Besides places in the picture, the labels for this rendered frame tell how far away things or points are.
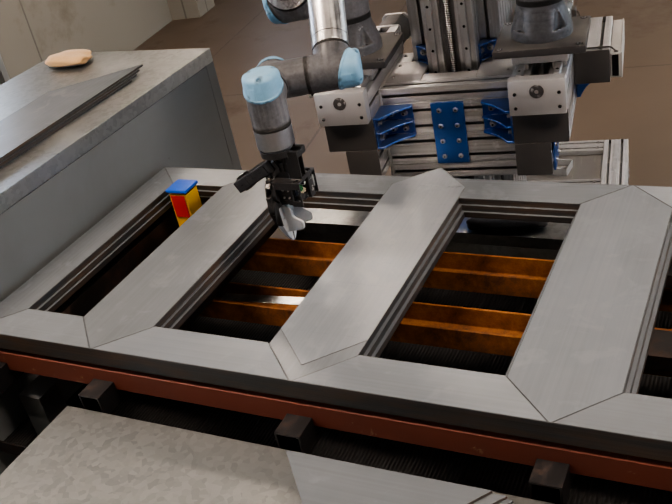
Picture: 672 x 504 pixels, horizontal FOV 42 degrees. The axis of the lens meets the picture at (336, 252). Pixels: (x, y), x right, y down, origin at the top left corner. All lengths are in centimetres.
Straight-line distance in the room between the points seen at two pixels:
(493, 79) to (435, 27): 22
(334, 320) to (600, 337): 48
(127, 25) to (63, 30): 79
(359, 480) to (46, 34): 500
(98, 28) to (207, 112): 397
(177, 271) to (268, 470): 58
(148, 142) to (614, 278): 133
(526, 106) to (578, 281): 66
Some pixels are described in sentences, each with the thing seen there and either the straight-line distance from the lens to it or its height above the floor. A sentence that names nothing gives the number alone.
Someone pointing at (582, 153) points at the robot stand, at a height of 22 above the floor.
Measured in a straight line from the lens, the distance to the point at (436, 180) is 206.
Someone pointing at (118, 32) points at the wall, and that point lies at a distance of 681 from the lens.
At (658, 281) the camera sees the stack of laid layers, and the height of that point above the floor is 84.
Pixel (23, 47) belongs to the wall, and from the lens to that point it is 592.
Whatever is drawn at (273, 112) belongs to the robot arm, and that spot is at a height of 120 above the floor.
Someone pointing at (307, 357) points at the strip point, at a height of 85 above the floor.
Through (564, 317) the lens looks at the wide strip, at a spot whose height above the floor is 85.
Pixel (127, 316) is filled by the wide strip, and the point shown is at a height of 85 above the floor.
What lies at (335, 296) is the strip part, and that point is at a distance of 171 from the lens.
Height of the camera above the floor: 179
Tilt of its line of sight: 30 degrees down
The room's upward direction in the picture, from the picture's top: 12 degrees counter-clockwise
